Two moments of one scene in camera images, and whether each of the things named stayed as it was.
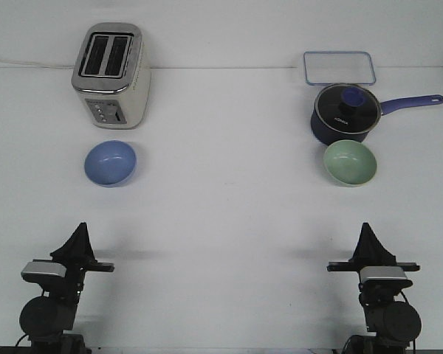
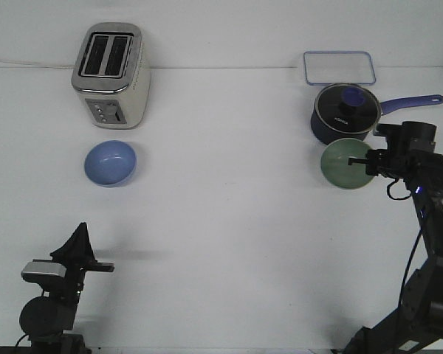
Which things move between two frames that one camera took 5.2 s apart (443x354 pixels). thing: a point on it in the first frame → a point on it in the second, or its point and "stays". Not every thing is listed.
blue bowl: x=110 y=163 stays
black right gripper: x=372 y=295 → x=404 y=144
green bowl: x=349 y=163 stays
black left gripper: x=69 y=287 stays
